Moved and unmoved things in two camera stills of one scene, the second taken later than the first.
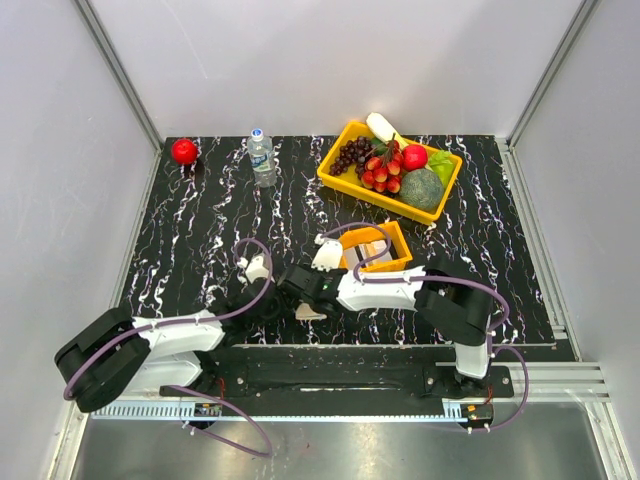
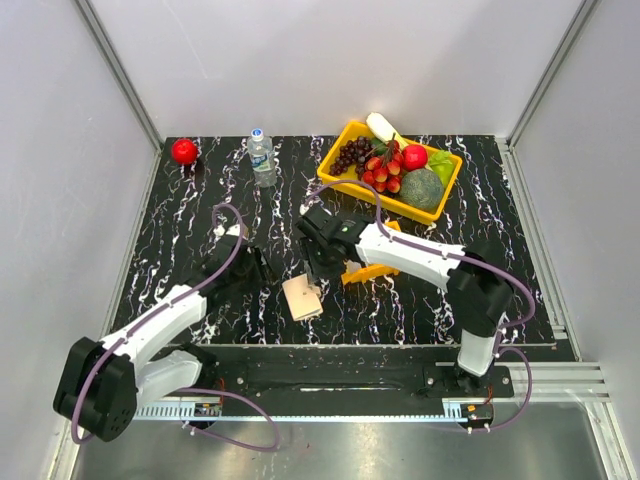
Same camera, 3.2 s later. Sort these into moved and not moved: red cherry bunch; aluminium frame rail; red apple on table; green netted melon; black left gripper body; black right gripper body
Moved: black left gripper body; black right gripper body
Not moved: green netted melon; red apple on table; aluminium frame rail; red cherry bunch
